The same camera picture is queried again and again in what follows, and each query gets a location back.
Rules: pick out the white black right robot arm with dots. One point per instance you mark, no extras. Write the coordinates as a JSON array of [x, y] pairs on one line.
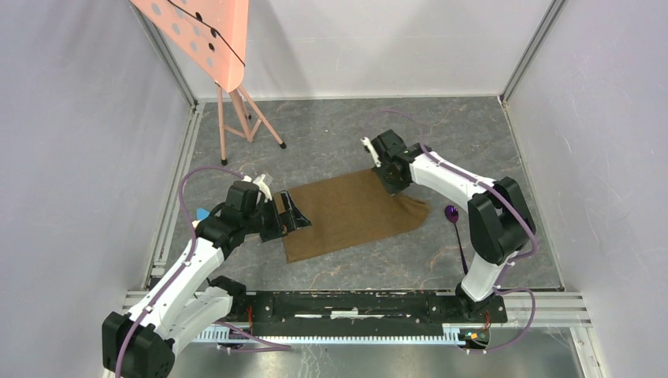
[[501, 227]]

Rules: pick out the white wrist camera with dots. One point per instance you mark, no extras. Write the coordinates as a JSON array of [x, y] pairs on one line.
[[262, 182], [369, 148]]

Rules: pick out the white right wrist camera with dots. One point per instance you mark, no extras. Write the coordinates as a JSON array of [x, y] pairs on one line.
[[369, 148]]

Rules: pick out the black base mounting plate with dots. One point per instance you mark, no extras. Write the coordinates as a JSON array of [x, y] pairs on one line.
[[360, 313]]

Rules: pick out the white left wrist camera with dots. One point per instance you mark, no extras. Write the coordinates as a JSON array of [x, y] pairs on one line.
[[262, 182]]

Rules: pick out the brown cloth napkin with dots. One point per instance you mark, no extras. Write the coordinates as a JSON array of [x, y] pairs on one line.
[[349, 210]]

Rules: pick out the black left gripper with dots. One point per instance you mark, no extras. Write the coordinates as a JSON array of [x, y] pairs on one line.
[[290, 220]]

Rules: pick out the purple spoon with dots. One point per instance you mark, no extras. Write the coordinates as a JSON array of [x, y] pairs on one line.
[[451, 214]]

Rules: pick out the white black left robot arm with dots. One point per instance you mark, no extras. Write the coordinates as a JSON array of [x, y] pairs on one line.
[[145, 341]]

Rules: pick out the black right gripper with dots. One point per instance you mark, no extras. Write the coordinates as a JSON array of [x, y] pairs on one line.
[[392, 188]]

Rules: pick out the blue white wooden block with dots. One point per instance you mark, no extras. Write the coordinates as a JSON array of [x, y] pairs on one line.
[[201, 214]]

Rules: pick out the pink music stand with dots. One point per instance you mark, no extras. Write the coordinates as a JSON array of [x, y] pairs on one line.
[[214, 36]]

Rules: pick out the aluminium frame rail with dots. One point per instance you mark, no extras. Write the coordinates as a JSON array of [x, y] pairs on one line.
[[161, 243]]

